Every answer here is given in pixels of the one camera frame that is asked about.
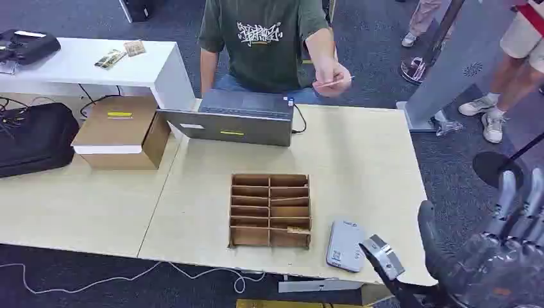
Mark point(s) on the card in wooden box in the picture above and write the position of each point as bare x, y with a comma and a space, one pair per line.
298, 230

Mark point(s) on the large black bag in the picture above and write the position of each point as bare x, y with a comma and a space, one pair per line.
36, 138

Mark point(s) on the standing person in beige trousers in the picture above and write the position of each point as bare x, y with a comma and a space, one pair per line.
423, 19

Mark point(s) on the black round stand with pole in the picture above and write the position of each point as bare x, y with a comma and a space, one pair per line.
488, 168

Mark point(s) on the white side table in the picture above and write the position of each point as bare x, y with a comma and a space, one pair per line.
80, 63

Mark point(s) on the small black bag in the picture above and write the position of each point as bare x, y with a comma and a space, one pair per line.
27, 46

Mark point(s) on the grey desk bracket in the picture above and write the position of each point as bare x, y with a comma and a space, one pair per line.
316, 285

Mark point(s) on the grey card reader device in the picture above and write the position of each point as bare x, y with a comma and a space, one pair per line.
345, 246

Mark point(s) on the standing person with white shoes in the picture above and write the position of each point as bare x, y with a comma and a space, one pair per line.
510, 63

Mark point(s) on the wooden card box with slots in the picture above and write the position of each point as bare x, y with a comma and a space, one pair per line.
270, 211

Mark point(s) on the seated person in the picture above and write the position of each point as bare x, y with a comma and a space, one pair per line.
261, 46

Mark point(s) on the brown cardboard box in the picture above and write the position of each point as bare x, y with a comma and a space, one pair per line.
119, 127

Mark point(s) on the grey standing panel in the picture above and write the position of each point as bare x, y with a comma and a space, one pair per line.
459, 63

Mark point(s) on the stanchion with round metal base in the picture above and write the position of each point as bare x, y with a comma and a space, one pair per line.
414, 68

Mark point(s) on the person's left hand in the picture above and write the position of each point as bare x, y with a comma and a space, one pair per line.
333, 74

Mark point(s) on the short printed card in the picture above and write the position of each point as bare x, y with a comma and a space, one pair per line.
134, 48

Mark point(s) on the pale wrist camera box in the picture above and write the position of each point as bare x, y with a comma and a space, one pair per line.
384, 256

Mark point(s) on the clear plastic wrap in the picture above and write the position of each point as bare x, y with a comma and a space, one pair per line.
447, 125

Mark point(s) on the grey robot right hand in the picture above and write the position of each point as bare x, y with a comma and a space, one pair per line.
488, 272

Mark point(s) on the yellow floor object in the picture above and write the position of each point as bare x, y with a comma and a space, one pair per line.
289, 304

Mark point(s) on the black cabinet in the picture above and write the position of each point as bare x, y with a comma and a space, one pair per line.
137, 9

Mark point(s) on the grey laptop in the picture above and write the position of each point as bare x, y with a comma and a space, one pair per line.
238, 123

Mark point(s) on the thin white card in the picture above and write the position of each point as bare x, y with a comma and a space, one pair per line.
349, 79

